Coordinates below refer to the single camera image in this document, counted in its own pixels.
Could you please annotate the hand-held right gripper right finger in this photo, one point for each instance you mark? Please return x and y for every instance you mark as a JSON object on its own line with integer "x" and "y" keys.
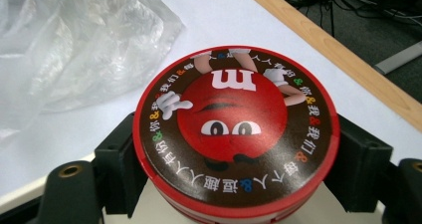
{"x": 361, "y": 167}

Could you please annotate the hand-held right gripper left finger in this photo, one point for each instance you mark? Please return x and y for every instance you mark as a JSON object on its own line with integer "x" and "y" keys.
{"x": 116, "y": 164}

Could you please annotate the white plastic tray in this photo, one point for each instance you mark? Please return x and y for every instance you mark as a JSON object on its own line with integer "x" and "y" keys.
{"x": 335, "y": 211}

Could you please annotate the red round candy tin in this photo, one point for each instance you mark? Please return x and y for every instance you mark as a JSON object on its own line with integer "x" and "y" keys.
{"x": 232, "y": 127}

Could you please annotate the clear smiley plastic bag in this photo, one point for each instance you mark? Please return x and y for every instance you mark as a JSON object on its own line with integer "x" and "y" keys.
{"x": 76, "y": 44}

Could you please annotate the white metal stand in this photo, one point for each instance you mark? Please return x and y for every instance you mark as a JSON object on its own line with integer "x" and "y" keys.
{"x": 398, "y": 58}

